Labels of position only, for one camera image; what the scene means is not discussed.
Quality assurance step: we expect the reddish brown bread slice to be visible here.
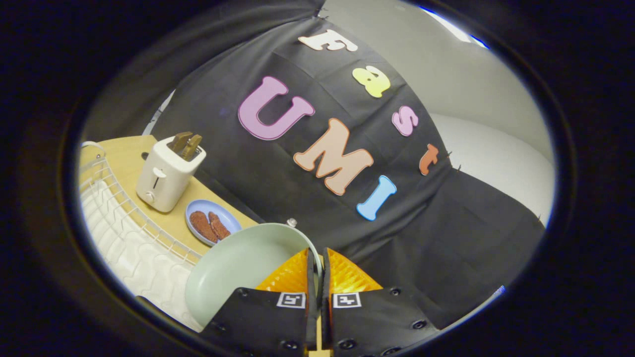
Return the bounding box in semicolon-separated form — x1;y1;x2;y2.
208;212;232;240
190;211;219;244

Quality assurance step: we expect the black backdrop cloth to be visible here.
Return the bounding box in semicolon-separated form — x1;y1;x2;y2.
82;0;546;330

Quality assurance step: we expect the brown toast slice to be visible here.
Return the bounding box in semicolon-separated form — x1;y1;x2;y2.
171;131;193;154
182;134;203;161

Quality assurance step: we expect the pale green plate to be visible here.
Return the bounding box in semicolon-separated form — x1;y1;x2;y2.
185;223;324;328

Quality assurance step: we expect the white wire dish rack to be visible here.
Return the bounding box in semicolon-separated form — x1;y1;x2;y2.
78;141;205;332

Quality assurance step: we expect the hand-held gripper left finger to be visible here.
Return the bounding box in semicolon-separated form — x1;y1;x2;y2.
199;248;319;357

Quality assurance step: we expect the cream white toaster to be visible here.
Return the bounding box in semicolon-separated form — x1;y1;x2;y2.
136;135;207;213

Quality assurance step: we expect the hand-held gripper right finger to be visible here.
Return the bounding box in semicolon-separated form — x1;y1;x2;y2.
321;247;440;357

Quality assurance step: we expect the small blue plate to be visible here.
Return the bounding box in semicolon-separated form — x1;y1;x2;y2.
185;199;243;247

